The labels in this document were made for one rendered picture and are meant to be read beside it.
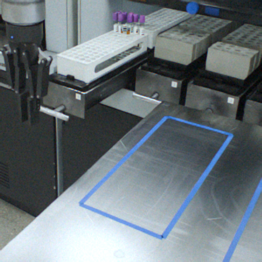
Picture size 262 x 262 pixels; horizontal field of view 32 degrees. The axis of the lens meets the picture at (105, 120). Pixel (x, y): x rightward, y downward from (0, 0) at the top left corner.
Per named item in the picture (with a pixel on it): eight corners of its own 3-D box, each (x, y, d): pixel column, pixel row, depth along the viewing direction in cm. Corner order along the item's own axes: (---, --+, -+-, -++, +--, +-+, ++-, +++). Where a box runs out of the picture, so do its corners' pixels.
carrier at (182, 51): (194, 64, 123) (197, 42, 120) (191, 66, 122) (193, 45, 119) (156, 54, 129) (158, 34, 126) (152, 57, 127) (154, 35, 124)
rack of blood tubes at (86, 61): (119, 47, 138) (120, 27, 135) (147, 54, 134) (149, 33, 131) (56, 78, 117) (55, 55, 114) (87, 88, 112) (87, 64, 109)
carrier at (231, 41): (261, 67, 122) (265, 46, 119) (258, 69, 121) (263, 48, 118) (220, 57, 128) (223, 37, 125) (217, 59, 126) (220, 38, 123)
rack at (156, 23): (168, 23, 161) (169, 5, 158) (193, 28, 156) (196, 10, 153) (122, 45, 140) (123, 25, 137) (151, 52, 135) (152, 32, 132)
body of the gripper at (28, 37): (51, 20, 94) (52, 62, 99) (21, 13, 98) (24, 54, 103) (27, 28, 89) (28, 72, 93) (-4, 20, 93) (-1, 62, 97)
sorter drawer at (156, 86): (226, 31, 176) (230, 9, 172) (262, 39, 169) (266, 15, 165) (126, 97, 123) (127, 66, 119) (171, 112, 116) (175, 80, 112)
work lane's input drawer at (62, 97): (165, 37, 168) (168, 13, 164) (200, 45, 161) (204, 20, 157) (31, 110, 115) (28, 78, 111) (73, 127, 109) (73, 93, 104)
